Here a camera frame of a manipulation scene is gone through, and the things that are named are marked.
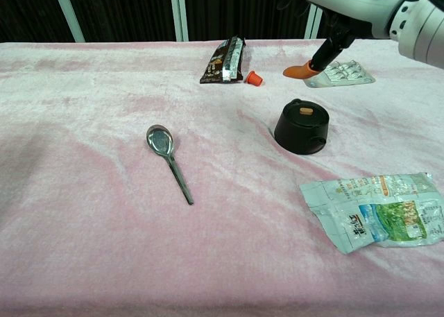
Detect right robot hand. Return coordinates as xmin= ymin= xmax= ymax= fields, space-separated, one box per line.
xmin=282 ymin=0 xmax=422 ymax=80

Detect silver blister pack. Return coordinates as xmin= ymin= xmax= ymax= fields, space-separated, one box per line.
xmin=303 ymin=60 xmax=377 ymax=89

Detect small orange cap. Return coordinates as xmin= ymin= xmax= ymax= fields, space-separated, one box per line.
xmin=246 ymin=70 xmax=264 ymax=87

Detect dark brown snack packet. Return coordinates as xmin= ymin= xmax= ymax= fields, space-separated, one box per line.
xmin=199 ymin=35 xmax=246 ymax=85

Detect white green snack bag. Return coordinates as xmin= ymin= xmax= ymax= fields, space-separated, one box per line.
xmin=299 ymin=172 xmax=444 ymax=255

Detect black curtain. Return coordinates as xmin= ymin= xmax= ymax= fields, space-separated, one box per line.
xmin=0 ymin=0 xmax=334 ymax=44

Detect metal spoon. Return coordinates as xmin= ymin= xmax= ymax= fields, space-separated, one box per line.
xmin=145 ymin=124 xmax=195 ymax=206

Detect pink plush tablecloth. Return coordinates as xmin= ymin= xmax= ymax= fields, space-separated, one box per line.
xmin=0 ymin=37 xmax=444 ymax=317

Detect white frame post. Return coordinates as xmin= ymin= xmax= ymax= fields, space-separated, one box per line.
xmin=169 ymin=0 xmax=190 ymax=42
xmin=304 ymin=3 xmax=324 ymax=40
xmin=51 ymin=0 xmax=86 ymax=43

